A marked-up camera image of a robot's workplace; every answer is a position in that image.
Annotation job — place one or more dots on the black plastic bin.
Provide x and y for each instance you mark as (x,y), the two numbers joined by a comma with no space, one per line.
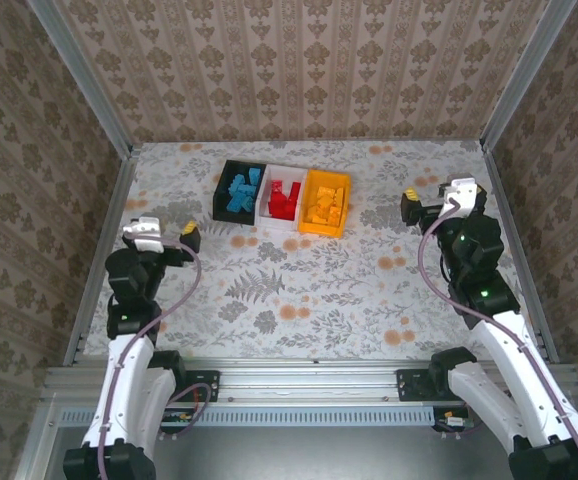
(221,200)

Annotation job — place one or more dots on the long blue lego brick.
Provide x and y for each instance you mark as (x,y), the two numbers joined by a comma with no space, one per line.
(236,182)

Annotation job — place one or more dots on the small blue lego brick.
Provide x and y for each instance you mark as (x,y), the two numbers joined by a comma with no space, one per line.
(250,201)

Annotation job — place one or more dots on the long yellow lego brick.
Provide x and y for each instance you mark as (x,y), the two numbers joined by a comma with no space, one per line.
(340,196)

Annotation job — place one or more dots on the small yellow lego brick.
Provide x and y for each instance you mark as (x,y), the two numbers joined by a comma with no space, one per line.
(316,215)
(325,204)

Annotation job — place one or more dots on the white plastic bin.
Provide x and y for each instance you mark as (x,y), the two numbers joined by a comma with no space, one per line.
(280,224)

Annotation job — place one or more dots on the yellow plastic bin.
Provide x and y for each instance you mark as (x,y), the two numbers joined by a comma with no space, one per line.
(319,229)

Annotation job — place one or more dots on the long red lego brick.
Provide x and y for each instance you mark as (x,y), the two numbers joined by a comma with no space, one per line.
(294,192)

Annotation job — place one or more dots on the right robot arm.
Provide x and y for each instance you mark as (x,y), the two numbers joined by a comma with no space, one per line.
(519,360)

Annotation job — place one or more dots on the small connector board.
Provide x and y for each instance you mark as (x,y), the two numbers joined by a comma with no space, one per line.
(181,416)
(455,421)

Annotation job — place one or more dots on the floral table cover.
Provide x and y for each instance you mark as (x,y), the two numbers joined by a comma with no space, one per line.
(319,340)

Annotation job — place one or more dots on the grey metal panel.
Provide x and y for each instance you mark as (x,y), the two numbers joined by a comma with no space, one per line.
(294,455)

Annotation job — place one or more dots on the aluminium side rail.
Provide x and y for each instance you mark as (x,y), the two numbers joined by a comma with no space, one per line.
(506,210)
(115,210)

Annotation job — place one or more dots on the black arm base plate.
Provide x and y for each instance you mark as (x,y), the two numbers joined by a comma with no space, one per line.
(411,385)
(208,386)

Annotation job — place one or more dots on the aluminium frame post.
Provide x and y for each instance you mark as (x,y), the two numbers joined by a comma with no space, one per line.
(525,75)
(87,80)

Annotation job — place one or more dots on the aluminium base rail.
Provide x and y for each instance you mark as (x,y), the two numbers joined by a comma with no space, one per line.
(309,380)

